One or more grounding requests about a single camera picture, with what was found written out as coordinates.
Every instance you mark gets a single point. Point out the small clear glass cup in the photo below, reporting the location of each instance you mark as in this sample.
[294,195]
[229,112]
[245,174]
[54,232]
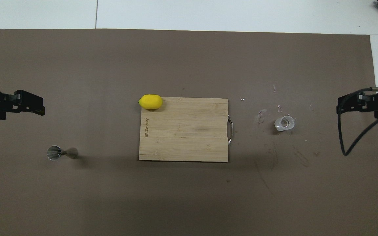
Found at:
[284,123]

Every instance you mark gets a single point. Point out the steel double jigger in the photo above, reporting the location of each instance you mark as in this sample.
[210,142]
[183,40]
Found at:
[59,152]

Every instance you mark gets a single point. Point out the yellow lemon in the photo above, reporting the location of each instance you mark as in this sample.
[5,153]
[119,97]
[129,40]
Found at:
[150,102]

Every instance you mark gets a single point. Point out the brown table mat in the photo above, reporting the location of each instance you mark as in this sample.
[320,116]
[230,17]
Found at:
[176,196]

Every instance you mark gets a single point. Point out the bamboo cutting board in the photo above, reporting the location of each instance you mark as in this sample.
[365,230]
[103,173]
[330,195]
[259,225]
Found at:
[182,131]

